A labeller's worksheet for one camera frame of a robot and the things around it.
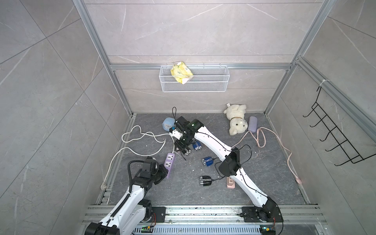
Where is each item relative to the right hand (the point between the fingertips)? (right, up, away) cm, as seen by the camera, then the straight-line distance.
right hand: (179, 147), depth 89 cm
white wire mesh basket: (+18, +47, +11) cm, 51 cm away
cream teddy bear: (+41, +23, +19) cm, 51 cm away
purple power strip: (-7, -10, 0) cm, 12 cm away
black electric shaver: (+4, -3, +5) cm, 7 cm away
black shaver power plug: (+16, -18, -6) cm, 25 cm away
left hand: (-6, -11, -3) cm, 13 cm away
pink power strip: (+29, -17, -12) cm, 36 cm away
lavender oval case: (+55, +15, +21) cm, 61 cm away
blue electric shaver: (+11, 0, +7) cm, 13 cm away
